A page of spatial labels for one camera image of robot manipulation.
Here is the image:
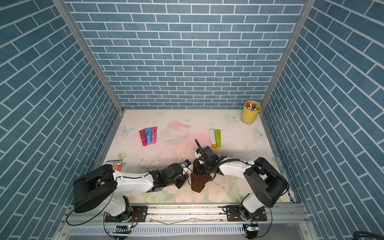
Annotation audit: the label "brown cloth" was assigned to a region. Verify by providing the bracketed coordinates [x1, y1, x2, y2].
[191, 159, 212, 193]

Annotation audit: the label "white orange-cap toothpaste tube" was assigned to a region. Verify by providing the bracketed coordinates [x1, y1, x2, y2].
[208, 128, 217, 149]

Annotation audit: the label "green toothpaste tube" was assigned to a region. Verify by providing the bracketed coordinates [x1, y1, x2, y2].
[214, 129, 222, 148]

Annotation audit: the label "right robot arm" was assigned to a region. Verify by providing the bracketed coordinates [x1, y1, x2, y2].
[195, 146, 289, 215]

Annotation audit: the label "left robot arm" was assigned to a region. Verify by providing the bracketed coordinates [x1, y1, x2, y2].
[73, 160, 191, 217]

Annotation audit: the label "magenta toothpaste tube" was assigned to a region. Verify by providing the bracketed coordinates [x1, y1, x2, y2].
[151, 127, 158, 144]

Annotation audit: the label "blue toothpaste tube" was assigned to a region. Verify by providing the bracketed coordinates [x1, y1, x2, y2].
[145, 128, 152, 145]

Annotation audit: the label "red toothpaste tube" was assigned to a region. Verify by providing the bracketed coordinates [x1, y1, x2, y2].
[139, 129, 148, 147]

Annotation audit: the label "colourful card on table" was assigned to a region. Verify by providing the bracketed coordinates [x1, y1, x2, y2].
[106, 160, 123, 171]

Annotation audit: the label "yellow cup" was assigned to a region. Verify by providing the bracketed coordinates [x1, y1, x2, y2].
[241, 100, 261, 125]

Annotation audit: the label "pens in cup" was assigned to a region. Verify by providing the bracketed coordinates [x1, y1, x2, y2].
[245, 102, 258, 111]

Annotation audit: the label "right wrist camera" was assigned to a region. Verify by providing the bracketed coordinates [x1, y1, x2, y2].
[195, 139, 206, 162]

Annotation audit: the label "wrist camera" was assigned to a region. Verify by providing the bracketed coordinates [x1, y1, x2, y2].
[183, 159, 192, 168]
[195, 139, 206, 162]

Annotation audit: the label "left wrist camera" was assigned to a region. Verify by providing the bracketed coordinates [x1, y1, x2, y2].
[183, 159, 192, 168]

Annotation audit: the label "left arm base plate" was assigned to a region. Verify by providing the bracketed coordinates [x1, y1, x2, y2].
[104, 206, 148, 223]

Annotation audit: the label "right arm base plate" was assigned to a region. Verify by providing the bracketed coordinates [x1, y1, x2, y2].
[222, 205, 267, 222]

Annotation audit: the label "aluminium front rail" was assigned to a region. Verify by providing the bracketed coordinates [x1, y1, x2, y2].
[61, 203, 310, 227]

